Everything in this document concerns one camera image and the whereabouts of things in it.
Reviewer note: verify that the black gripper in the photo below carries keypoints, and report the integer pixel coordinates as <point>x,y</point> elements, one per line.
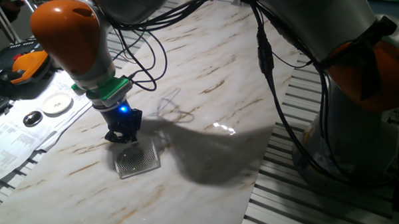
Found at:
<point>121,118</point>

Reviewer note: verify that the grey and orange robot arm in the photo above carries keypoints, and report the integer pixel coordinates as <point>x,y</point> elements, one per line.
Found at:
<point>316,21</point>

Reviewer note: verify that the green mounting flange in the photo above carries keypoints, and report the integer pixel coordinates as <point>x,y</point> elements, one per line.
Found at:
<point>113,88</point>

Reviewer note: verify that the small white dish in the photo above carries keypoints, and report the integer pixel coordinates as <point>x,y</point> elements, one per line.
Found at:
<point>56,103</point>

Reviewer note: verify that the marble pattern board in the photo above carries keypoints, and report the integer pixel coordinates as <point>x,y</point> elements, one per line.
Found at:
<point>202,92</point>

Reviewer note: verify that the white paper sheet with tables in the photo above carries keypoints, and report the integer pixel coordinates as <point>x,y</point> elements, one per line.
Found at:
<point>11,145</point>

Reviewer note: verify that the orange and black teach pendant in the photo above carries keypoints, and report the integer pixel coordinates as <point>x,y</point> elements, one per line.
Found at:
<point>28,66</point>

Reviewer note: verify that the blue box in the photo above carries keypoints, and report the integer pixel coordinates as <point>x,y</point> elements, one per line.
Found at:
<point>389,9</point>

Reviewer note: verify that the aluminium frame post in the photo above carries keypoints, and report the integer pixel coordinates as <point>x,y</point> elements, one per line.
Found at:
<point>3,19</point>

